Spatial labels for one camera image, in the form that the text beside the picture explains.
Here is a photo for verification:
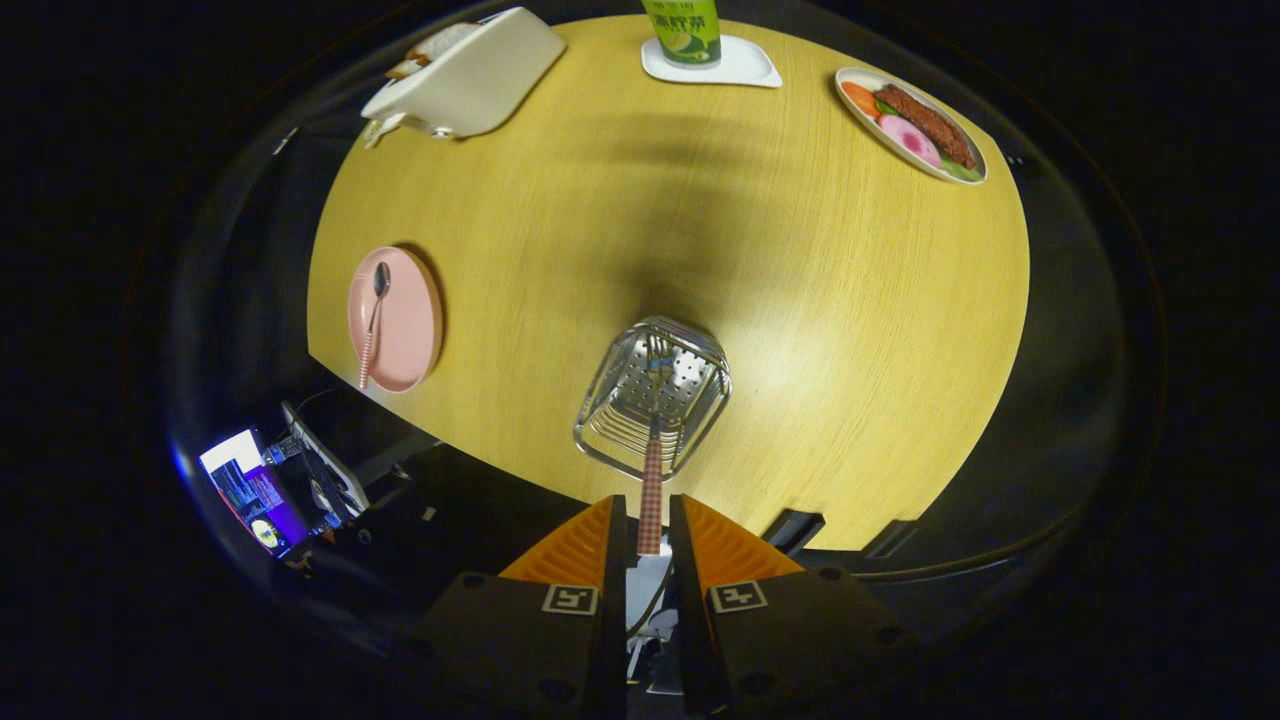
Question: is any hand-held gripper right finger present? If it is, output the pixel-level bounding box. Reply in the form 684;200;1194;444
668;493;926;720

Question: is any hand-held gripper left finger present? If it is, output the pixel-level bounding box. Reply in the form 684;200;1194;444
405;494;629;720

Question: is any checkered handle utensil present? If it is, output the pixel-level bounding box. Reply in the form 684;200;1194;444
636;345;673;557

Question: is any checkered handle spoon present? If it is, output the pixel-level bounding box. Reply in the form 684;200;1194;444
358;262;392;391

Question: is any grey flat device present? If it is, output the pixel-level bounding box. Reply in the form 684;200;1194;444
280;400;373;516

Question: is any pink round plate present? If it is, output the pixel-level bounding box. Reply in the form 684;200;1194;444
347;246;444;393

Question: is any white oval food plate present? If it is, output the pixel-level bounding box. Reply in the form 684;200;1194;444
834;66;989;187

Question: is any pink ham slice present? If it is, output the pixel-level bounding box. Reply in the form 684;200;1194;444
878;113;943;169

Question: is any white toaster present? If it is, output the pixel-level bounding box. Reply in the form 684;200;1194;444
360;6;567;151

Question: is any white square coaster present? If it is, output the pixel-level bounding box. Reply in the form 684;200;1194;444
640;35;784;89

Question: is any brown meat strip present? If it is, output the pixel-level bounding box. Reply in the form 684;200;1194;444
873;83;977;170

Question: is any green label drink bottle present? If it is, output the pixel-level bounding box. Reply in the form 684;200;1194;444
641;0;722;70

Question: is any metal wire cutlery basket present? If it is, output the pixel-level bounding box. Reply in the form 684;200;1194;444
573;316;733;483

